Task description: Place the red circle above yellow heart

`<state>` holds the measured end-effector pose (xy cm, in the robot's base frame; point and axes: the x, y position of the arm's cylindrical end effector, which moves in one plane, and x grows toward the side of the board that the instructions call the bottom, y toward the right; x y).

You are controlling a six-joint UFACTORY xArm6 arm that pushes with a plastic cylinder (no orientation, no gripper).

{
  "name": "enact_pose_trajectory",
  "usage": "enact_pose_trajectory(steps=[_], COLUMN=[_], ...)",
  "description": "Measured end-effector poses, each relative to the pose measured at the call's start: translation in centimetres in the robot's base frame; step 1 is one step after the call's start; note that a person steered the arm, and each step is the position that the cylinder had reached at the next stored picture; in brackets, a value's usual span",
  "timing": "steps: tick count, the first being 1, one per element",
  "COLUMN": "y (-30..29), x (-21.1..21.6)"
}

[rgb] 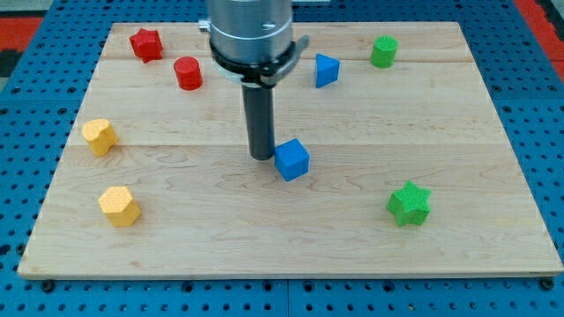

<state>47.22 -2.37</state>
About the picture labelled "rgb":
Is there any blue cube block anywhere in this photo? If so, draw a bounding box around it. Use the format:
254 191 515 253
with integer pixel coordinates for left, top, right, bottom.
274 138 310 181

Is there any wooden board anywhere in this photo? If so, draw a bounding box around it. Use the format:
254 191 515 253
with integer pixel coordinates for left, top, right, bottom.
19 22 563 280

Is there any yellow heart block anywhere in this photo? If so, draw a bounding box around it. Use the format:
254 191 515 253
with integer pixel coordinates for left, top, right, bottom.
81 118 119 157

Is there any green star block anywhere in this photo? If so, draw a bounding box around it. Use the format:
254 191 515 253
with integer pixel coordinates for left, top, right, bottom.
387 181 432 226

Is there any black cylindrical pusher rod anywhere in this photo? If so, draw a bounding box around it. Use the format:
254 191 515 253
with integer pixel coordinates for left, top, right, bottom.
241 85 275 161

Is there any red cylinder block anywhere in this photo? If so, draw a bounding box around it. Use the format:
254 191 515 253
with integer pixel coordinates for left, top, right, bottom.
174 56 203 91

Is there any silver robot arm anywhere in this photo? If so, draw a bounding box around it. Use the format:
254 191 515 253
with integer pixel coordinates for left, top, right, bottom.
198 0 293 64

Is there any green cylinder block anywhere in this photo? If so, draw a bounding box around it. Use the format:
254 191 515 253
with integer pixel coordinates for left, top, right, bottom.
370 35 398 69

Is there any yellow hexagon block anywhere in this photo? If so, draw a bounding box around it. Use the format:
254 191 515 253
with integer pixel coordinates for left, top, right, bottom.
98 186 141 227

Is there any black mounting clamp ring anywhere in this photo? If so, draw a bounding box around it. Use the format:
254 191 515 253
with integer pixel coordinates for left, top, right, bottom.
209 34 310 89

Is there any blue triangle block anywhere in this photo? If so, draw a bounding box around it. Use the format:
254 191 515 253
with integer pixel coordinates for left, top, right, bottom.
315 54 340 88

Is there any red star block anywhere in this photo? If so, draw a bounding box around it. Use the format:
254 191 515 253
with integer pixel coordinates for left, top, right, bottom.
130 28 163 63

